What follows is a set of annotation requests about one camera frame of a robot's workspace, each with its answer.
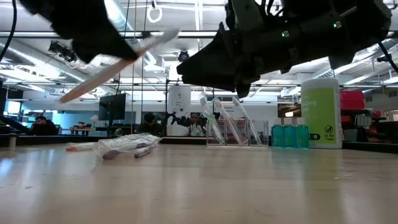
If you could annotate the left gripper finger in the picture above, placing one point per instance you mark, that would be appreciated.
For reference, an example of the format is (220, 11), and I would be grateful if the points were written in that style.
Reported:
(102, 46)

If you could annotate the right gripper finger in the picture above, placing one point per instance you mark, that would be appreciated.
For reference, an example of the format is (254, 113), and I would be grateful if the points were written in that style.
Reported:
(245, 88)
(211, 65)

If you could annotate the wooden stick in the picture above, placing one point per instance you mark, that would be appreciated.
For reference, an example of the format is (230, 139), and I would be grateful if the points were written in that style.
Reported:
(102, 76)

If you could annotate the orange toothbrush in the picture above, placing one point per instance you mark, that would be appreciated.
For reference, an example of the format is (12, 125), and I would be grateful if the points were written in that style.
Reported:
(77, 147)
(228, 123)

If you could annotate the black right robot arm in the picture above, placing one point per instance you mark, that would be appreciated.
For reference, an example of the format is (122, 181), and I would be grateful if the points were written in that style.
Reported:
(357, 18)

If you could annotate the black background robot arm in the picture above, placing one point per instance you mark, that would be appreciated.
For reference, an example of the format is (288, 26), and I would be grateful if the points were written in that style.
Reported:
(178, 120)

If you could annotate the black ceiling equipment cluster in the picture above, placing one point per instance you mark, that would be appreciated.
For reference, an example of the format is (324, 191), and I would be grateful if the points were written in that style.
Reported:
(62, 51)

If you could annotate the long ceiling light bar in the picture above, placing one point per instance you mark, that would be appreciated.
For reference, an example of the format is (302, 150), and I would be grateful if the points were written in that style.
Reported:
(192, 33)

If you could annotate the white pillar sign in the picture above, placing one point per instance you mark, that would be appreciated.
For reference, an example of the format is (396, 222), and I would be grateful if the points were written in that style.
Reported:
(179, 99)

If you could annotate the green toothbrush in wrapper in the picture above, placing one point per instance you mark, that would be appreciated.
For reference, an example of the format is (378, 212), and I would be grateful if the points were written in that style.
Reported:
(211, 121)

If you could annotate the clear acrylic organizer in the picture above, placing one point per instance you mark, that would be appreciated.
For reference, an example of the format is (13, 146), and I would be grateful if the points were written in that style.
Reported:
(236, 141)

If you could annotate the teal mouthwash bottle white cap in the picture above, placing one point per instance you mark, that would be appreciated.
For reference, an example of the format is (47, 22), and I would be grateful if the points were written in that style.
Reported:
(289, 135)
(277, 135)
(302, 135)

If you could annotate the person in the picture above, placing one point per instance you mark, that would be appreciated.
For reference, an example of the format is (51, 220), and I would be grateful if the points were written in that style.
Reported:
(149, 126)
(42, 127)
(196, 124)

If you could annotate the black monitor on stand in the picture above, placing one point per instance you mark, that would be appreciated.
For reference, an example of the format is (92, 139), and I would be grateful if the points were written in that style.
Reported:
(112, 107)

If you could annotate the white green wipes canister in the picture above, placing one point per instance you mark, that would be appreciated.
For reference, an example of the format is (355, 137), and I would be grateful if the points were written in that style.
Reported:
(321, 115)

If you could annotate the red storage bins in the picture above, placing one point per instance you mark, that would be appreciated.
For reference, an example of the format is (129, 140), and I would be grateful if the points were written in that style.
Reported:
(351, 99)

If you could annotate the black ceiling camera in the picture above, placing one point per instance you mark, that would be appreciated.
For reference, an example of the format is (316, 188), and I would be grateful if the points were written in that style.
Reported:
(183, 56)

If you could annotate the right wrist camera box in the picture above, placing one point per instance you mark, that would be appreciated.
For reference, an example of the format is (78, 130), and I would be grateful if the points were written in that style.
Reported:
(247, 14)

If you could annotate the small white post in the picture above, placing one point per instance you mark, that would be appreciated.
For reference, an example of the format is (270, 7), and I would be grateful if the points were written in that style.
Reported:
(12, 141)

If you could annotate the black aluminium table frame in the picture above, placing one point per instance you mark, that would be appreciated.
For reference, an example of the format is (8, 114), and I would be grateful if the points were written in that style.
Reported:
(367, 147)

